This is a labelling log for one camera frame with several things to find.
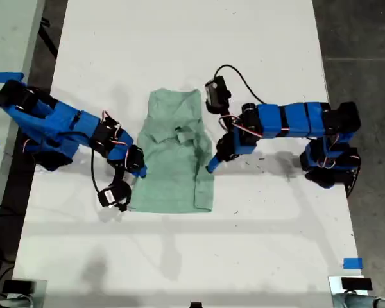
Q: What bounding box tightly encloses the grey clamp tube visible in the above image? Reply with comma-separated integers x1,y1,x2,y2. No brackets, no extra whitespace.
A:
0,293,33,308
332,292,385,308

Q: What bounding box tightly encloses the pale green T-shirt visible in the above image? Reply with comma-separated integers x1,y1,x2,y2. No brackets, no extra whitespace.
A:
127,88,215,214

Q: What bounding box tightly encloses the square blue tape patch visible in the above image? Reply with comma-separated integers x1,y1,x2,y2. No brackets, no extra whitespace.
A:
343,257,364,270

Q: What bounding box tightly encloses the black camera cable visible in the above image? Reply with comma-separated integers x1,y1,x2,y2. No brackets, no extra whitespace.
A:
214,64,269,105
60,130,102,196

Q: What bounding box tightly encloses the black camera box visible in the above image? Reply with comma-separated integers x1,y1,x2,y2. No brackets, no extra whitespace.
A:
204,76,232,114
97,181,132,212

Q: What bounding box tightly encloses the small black box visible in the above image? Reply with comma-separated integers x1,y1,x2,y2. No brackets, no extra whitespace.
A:
2,279,36,295
341,277,373,291

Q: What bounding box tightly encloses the silver metal plate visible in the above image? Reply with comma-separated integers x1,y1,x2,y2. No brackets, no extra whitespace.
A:
328,275,370,308
11,278,48,308

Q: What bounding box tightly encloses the long blue tape strip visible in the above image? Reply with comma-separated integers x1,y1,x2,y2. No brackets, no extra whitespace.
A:
0,72,25,83

